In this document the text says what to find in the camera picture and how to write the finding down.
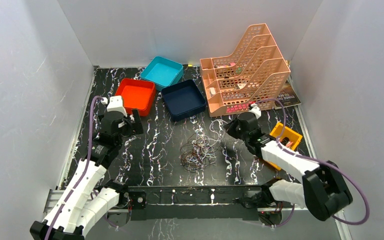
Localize white wire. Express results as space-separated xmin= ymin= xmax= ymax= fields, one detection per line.
xmin=208 ymin=119 xmax=229 ymax=140

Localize brown wire bundle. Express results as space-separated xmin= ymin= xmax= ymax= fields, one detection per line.
xmin=179 ymin=130 xmax=221 ymax=173

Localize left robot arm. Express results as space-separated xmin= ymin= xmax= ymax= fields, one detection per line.
xmin=29 ymin=109 xmax=144 ymax=240

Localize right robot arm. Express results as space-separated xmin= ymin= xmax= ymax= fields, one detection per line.
xmin=223 ymin=112 xmax=353 ymax=221

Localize red square tray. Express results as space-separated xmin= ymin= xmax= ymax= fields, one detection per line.
xmin=115 ymin=78 xmax=157 ymax=117

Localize markers in yellow bin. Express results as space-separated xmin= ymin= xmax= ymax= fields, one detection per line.
xmin=280 ymin=137 xmax=294 ymax=148

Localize navy square tray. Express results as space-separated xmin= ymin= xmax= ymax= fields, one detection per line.
xmin=161 ymin=79 xmax=207 ymax=122

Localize peach plastic file organizer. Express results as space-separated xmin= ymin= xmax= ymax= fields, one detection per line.
xmin=200 ymin=23 xmax=291 ymax=117

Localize yellow bin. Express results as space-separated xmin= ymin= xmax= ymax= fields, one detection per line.
xmin=257 ymin=122 xmax=304 ymax=175

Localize dark book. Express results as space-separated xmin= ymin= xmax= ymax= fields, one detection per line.
xmin=277 ymin=80 xmax=301 ymax=108

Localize teal square tray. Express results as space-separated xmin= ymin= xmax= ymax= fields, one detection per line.
xmin=140 ymin=56 xmax=184 ymax=91

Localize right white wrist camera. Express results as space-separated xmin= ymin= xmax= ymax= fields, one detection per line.
xmin=248 ymin=103 xmax=262 ymax=119

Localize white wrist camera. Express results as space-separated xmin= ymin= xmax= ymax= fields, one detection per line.
xmin=106 ymin=95 xmax=128 ymax=117
xmin=248 ymin=103 xmax=262 ymax=119

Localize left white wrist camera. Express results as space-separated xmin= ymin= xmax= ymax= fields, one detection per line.
xmin=106 ymin=95 xmax=128 ymax=117

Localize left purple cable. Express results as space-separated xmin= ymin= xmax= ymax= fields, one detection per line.
xmin=42 ymin=95 xmax=108 ymax=240

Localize purple cable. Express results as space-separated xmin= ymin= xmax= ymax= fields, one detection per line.
xmin=42 ymin=95 xmax=108 ymax=240
xmin=254 ymin=98 xmax=371 ymax=226

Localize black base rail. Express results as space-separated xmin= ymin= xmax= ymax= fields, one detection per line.
xmin=128 ymin=185 xmax=279 ymax=221

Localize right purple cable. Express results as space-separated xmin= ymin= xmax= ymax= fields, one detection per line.
xmin=254 ymin=98 xmax=371 ymax=226

